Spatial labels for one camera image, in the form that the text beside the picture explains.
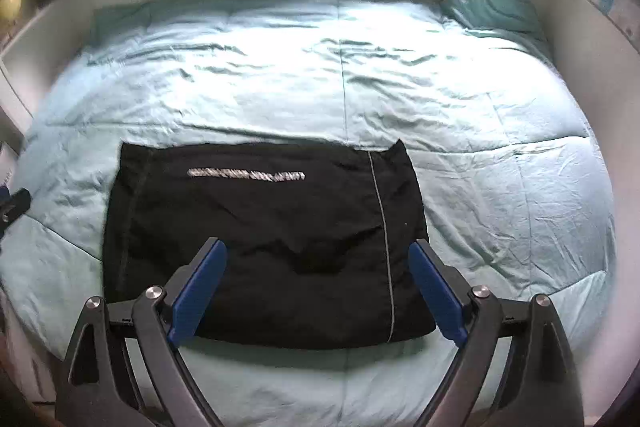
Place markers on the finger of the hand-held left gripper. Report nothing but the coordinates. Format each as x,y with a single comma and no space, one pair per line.
14,207

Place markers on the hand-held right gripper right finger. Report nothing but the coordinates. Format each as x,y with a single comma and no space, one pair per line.
437,294

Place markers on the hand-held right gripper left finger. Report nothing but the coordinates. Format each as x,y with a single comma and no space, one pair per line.
195,294

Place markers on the black hooded jacket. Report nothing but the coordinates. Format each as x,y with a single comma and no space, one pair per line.
280,232

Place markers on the white shelf unit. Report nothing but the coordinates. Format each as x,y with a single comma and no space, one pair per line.
35,37

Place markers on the light blue comforter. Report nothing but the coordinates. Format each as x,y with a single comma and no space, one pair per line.
320,77

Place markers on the light blue pillow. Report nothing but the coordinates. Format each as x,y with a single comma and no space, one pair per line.
495,7

